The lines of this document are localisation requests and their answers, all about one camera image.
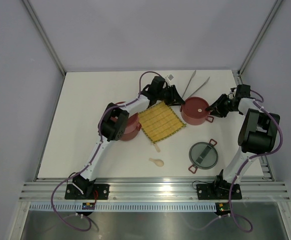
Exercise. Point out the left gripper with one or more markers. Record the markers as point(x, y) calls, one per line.
point(174, 97)

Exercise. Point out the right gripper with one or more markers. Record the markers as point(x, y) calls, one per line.
point(218, 105)

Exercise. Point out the metal tongs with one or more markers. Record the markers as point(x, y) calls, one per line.
point(194, 85)

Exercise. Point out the red steel bowl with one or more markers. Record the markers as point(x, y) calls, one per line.
point(133, 123)
point(194, 120)
point(129, 136)

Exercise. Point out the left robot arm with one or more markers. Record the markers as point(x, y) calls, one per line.
point(111, 128)

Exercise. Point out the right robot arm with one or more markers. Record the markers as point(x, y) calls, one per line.
point(257, 137)

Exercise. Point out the bamboo woven tray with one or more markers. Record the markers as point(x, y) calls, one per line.
point(160, 122)

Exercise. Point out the beige spoon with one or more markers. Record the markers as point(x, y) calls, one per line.
point(157, 162)

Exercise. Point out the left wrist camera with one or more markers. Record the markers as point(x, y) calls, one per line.
point(169, 79)

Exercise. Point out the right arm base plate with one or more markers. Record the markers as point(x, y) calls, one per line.
point(210, 192)

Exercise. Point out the aluminium rail frame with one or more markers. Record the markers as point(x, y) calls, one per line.
point(153, 190)

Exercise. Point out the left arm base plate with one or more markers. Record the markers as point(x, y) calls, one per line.
point(95, 191)

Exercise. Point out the white slotted cable duct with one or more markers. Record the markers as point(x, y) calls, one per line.
point(147, 207)

